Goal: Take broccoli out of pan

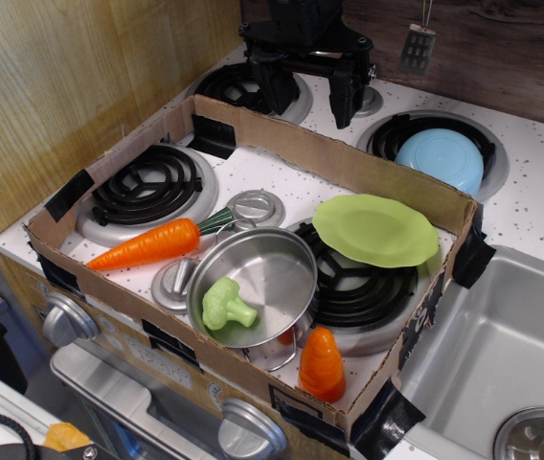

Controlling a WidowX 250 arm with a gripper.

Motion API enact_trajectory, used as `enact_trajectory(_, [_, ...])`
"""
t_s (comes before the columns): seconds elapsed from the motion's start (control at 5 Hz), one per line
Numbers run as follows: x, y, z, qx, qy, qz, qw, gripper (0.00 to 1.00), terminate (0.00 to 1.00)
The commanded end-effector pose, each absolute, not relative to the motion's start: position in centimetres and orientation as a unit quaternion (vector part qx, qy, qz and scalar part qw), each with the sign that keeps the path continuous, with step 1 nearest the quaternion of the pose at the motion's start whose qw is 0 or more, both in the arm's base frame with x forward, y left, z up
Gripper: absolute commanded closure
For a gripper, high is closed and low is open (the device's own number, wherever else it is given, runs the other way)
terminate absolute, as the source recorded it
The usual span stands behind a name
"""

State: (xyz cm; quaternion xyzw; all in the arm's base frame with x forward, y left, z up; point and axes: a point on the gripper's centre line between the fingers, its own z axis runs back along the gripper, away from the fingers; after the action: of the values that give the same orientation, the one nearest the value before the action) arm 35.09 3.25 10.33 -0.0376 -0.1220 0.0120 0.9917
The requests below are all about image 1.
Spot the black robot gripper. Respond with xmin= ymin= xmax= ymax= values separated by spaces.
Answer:
xmin=238 ymin=1 xmax=373 ymax=128

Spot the green toy broccoli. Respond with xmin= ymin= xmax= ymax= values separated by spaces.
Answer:
xmin=202 ymin=277 xmax=258 ymax=331

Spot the stainless steel pan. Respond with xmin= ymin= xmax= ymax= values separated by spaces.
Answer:
xmin=187 ymin=227 xmax=318 ymax=372

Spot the silver stovetop knob back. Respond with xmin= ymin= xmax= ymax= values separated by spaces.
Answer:
xmin=355 ymin=86 xmax=383 ymax=118

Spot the silver stovetop knob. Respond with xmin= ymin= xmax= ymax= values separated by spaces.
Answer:
xmin=355 ymin=86 xmax=383 ymax=118
xmin=227 ymin=190 xmax=285 ymax=231
xmin=151 ymin=258 xmax=198 ymax=314

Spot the back right stove burner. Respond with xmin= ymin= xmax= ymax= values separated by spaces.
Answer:
xmin=356 ymin=110 xmax=510 ymax=202

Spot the hanging metal spatula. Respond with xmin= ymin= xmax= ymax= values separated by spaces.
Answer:
xmin=398 ymin=0 xmax=436 ymax=76

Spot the brown cardboard fence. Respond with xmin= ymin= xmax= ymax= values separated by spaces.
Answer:
xmin=26 ymin=96 xmax=494 ymax=459

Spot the silver stovetop knob centre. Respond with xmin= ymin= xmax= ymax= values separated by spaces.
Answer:
xmin=227 ymin=190 xmax=285 ymax=231

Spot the blue plastic bowl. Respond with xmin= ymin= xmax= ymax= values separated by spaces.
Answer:
xmin=396 ymin=128 xmax=484 ymax=196

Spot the green plastic plate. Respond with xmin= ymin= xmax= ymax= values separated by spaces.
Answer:
xmin=312 ymin=194 xmax=439 ymax=268

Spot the front left stove burner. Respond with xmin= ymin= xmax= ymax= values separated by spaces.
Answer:
xmin=77 ymin=144 xmax=218 ymax=248

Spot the orange toy carrot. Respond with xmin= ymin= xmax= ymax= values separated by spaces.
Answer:
xmin=86 ymin=207 xmax=235 ymax=271

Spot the front right stove burner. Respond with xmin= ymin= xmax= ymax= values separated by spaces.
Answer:
xmin=287 ymin=219 xmax=431 ymax=357

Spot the silver stovetop knob front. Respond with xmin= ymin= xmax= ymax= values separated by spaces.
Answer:
xmin=151 ymin=258 xmax=198 ymax=314

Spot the orange toy carrot stub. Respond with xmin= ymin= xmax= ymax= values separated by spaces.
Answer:
xmin=298 ymin=327 xmax=346 ymax=403

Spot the metal sink basin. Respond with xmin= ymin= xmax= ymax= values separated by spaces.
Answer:
xmin=399 ymin=247 xmax=544 ymax=459

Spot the left oven knob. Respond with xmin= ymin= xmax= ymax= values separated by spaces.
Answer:
xmin=42 ymin=292 xmax=100 ymax=348

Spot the oven knob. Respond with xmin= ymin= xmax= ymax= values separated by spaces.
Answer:
xmin=217 ymin=398 xmax=288 ymax=460
xmin=42 ymin=292 xmax=100 ymax=348

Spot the right oven knob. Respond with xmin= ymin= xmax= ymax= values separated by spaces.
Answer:
xmin=217 ymin=398 xmax=288 ymax=460

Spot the sink drain strainer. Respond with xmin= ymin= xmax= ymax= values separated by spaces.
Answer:
xmin=491 ymin=406 xmax=544 ymax=459

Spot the yellow sponge piece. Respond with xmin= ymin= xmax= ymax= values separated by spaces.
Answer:
xmin=42 ymin=422 xmax=91 ymax=452

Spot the silver oven door handle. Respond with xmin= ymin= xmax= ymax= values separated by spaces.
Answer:
xmin=51 ymin=345 xmax=220 ymax=459

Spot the black cable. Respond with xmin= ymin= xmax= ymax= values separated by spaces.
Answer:
xmin=0 ymin=411 xmax=38 ymax=460

